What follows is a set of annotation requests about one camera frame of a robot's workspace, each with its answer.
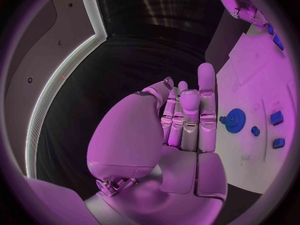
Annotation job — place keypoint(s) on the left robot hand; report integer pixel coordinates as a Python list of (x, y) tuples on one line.
[(150, 172)]

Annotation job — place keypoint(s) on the white task board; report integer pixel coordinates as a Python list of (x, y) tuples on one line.
[(255, 82)]

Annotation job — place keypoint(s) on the blue peg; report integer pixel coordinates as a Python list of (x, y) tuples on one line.
[(222, 119)]

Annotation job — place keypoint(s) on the blue gear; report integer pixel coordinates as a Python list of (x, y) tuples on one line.
[(236, 121)]

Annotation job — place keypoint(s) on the blue short cylinder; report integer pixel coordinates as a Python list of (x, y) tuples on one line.
[(255, 131), (271, 30)]

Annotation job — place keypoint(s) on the blue block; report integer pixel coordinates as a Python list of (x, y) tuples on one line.
[(278, 42), (276, 118), (278, 143)]

